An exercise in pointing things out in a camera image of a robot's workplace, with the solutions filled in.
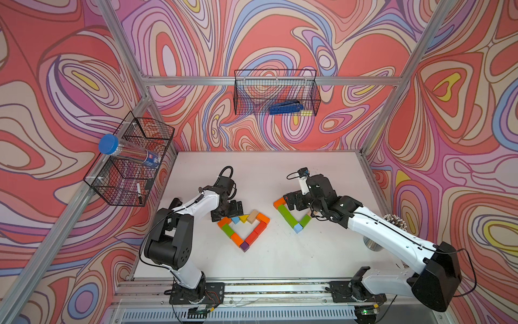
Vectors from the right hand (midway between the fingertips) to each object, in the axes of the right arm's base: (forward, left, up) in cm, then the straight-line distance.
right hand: (295, 198), depth 80 cm
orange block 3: (0, +13, -15) cm, 20 cm away
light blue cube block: (-6, -2, -16) cm, 17 cm away
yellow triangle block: (-1, +22, -14) cm, 26 cm away
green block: (0, +1, -17) cm, 17 cm away
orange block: (-2, +31, -14) cm, 34 cm away
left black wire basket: (+5, +65, +11) cm, 66 cm away
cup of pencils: (-10, -34, 0) cm, 36 cm away
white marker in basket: (0, +58, +10) cm, 59 cm away
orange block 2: (-10, +25, -15) cm, 31 cm away
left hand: (+1, +26, -14) cm, 30 cm away
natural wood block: (0, +18, -14) cm, 23 cm away
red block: (-9, +19, -16) cm, 26 cm away
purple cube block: (-13, +21, -15) cm, 29 cm away
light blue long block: (-1, +26, -14) cm, 29 cm away
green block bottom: (-5, +29, -16) cm, 34 cm away
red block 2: (-5, +15, -16) cm, 22 cm away
